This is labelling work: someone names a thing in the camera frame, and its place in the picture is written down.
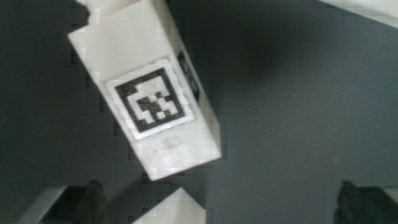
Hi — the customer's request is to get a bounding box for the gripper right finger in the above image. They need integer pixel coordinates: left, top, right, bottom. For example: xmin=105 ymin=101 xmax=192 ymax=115
xmin=336 ymin=181 xmax=398 ymax=224

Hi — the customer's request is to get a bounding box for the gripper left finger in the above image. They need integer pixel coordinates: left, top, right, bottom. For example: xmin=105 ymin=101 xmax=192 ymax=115
xmin=16 ymin=180 xmax=107 ymax=224

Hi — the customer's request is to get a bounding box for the white square tabletop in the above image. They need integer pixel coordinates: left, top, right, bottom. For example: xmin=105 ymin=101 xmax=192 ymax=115
xmin=320 ymin=0 xmax=398 ymax=27

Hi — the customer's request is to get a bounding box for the white table leg upper left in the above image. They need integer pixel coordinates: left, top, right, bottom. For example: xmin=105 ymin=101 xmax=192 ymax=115
xmin=70 ymin=0 xmax=223 ymax=180

